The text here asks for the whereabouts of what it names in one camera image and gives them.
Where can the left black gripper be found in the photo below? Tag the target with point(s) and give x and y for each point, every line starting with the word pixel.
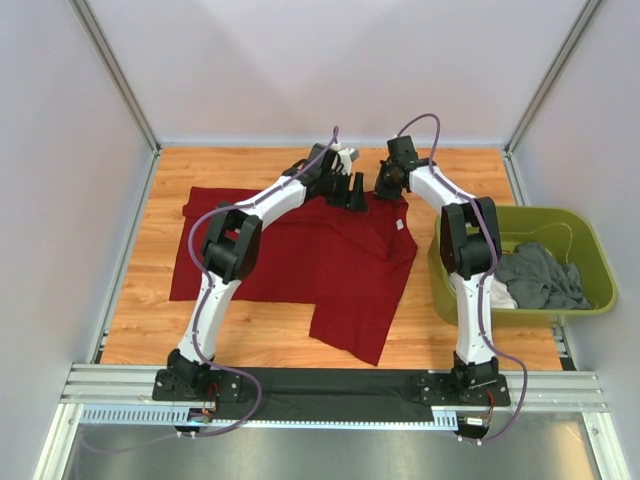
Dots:
pixel 354 200

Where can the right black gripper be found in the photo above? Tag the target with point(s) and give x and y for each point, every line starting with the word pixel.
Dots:
pixel 379 190

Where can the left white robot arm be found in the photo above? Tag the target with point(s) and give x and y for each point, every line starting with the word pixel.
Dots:
pixel 224 245

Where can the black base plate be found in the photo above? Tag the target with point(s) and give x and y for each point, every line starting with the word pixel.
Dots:
pixel 443 389
pixel 203 386

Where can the grey t-shirt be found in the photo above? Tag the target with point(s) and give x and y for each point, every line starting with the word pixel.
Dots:
pixel 536 280

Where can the red t-shirt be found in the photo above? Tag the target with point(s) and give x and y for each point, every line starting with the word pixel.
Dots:
pixel 352 266

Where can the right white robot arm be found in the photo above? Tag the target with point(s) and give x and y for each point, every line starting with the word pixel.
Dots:
pixel 469 251

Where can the green plastic bin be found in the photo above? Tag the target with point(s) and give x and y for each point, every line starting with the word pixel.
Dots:
pixel 569 239

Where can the right aluminium frame post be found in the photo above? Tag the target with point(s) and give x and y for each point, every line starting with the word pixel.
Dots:
pixel 567 49

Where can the aluminium frame post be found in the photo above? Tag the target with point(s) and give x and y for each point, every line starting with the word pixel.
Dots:
pixel 101 44
pixel 567 49

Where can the slotted cable duct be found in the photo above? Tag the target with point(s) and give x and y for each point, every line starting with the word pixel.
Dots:
pixel 182 416

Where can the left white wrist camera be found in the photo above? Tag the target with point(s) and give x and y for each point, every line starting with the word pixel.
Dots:
pixel 347 156

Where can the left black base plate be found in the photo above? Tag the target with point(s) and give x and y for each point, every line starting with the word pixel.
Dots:
pixel 203 386

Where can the white t-shirt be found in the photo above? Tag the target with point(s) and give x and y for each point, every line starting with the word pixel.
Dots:
pixel 500 298

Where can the black cloth strip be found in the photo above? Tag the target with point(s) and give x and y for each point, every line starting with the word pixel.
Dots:
pixel 339 395

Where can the left aluminium frame post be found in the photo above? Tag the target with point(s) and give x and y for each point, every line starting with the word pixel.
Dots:
pixel 101 44

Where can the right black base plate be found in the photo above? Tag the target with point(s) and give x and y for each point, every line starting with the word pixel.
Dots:
pixel 443 389

